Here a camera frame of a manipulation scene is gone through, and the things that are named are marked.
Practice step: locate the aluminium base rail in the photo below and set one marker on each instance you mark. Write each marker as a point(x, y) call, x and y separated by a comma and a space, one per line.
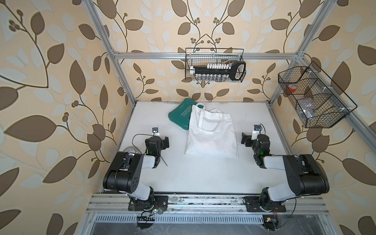
point(209, 204)

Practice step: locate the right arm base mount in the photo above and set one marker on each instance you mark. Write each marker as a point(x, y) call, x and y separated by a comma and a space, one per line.
point(260, 204)

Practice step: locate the black socket bit set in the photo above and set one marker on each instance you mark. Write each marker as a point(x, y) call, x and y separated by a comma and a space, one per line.
point(231, 72)

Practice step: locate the black wire basket right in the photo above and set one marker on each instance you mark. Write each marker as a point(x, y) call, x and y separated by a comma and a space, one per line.
point(332, 102)

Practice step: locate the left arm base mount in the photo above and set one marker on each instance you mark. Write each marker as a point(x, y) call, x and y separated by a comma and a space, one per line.
point(149, 204)

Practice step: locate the clear tape roll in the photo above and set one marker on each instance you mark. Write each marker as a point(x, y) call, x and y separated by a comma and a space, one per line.
point(131, 149)

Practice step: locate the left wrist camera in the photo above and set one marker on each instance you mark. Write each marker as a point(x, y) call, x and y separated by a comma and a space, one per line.
point(155, 131)

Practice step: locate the black wire basket centre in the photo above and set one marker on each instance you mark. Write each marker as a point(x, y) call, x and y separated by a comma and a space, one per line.
point(204, 56)

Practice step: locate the red small item in basket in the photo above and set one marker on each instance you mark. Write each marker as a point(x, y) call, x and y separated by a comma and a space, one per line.
point(291, 88)

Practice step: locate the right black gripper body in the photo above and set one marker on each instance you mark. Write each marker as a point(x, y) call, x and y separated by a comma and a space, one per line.
point(249, 142)

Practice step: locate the black wire basket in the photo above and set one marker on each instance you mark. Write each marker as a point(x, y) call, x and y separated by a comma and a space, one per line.
point(332, 102)
point(204, 56)

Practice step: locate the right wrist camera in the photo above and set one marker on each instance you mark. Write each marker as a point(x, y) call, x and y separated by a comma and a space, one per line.
point(256, 131)

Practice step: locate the clear plastic bag in basket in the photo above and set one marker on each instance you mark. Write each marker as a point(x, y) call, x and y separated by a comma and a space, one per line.
point(308, 107)

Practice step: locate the white printed tote bag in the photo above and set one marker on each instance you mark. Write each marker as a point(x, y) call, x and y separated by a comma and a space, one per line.
point(211, 134)

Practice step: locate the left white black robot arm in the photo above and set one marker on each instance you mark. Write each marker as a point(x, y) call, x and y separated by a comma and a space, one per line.
point(124, 173)

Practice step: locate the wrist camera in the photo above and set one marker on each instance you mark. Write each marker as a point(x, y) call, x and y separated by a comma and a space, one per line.
point(256, 131)
point(155, 131)

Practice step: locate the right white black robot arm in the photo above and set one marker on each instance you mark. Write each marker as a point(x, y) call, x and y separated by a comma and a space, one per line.
point(304, 176)

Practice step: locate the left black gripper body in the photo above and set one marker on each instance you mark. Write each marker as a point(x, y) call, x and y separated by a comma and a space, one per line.
point(164, 144)

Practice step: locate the green plastic tool case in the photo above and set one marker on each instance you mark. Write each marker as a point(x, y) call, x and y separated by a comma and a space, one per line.
point(181, 114)

